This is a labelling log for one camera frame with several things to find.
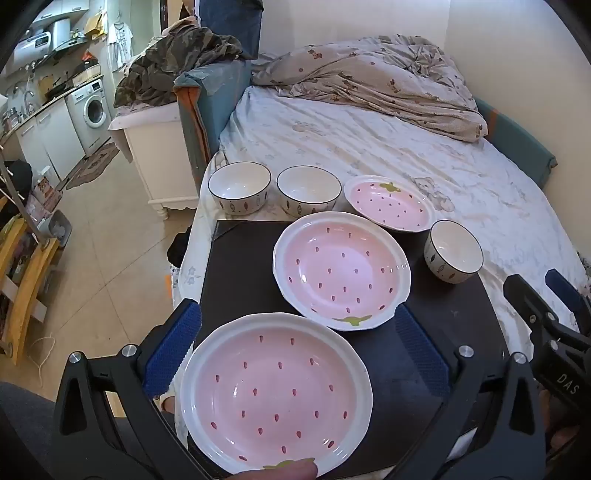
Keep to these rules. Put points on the black bag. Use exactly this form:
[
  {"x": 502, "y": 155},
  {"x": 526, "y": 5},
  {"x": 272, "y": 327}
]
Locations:
[{"x": 18, "y": 177}]

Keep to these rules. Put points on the small pink strawberry plate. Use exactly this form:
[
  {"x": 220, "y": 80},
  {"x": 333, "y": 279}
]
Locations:
[{"x": 392, "y": 207}]

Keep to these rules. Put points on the yellow wooden rack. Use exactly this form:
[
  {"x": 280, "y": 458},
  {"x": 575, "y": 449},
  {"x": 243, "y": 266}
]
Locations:
[{"x": 32, "y": 277}]

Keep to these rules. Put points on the large pink strawberry plate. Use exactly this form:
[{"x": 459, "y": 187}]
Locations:
[
  {"x": 277, "y": 392},
  {"x": 341, "y": 272}
]

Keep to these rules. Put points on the grey trash bin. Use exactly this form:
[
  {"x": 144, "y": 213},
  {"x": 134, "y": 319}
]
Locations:
[{"x": 60, "y": 226}]

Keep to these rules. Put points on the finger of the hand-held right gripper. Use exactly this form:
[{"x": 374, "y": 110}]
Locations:
[
  {"x": 561, "y": 288},
  {"x": 521, "y": 295}
]

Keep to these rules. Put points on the camouflage jacket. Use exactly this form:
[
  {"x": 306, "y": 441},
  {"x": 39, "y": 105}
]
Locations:
[{"x": 184, "y": 55}]

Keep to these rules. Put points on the colourful printed box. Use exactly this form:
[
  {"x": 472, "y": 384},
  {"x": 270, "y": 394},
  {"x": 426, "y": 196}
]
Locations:
[{"x": 45, "y": 191}]

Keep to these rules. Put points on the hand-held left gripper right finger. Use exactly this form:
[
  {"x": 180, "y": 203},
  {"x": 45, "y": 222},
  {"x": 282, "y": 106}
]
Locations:
[{"x": 420, "y": 350}]

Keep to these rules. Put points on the black shoes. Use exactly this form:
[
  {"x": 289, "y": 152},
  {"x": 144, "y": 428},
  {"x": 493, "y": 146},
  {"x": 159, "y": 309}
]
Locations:
[{"x": 178, "y": 251}]

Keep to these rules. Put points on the white kitchen cabinets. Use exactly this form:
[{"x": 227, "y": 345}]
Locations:
[{"x": 55, "y": 134}]

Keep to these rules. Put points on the white bedside cabinet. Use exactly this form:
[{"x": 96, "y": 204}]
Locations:
[{"x": 157, "y": 152}]

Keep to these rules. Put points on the beige printed quilt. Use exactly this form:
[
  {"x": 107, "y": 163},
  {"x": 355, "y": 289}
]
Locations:
[{"x": 369, "y": 78}]

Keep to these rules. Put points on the person's grey pants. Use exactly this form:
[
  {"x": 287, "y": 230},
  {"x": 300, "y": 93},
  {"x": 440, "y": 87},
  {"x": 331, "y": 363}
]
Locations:
[{"x": 23, "y": 429}]

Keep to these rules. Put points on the white water heater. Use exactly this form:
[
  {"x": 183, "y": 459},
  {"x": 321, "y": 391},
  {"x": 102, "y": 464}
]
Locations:
[{"x": 41, "y": 41}]

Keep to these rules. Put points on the white printed bed sheet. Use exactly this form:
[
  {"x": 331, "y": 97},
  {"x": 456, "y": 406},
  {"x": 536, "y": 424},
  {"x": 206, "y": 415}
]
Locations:
[{"x": 369, "y": 138}]

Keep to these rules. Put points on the black mat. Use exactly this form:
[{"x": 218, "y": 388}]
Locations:
[{"x": 240, "y": 267}]

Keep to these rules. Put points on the patterned floor rug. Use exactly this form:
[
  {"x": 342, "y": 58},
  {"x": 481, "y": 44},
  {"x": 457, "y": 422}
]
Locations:
[{"x": 92, "y": 164}]

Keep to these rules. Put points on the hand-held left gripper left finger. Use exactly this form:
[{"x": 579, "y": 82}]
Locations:
[{"x": 173, "y": 350}]

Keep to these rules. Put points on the person's right hand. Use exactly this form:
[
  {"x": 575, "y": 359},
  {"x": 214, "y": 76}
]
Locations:
[{"x": 561, "y": 436}]

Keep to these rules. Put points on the teal bed frame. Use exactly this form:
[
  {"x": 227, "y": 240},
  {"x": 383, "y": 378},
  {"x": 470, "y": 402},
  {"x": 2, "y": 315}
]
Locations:
[{"x": 217, "y": 106}]

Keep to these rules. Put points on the white fish-print bowl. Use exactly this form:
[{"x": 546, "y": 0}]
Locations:
[
  {"x": 307, "y": 184},
  {"x": 455, "y": 244},
  {"x": 240, "y": 184}
]

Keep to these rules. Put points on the white washing machine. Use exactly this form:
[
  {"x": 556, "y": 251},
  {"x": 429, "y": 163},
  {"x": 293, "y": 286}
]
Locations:
[{"x": 94, "y": 110}]

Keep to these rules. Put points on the hanging white shirt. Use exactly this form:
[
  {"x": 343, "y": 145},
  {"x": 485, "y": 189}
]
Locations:
[{"x": 122, "y": 39}]

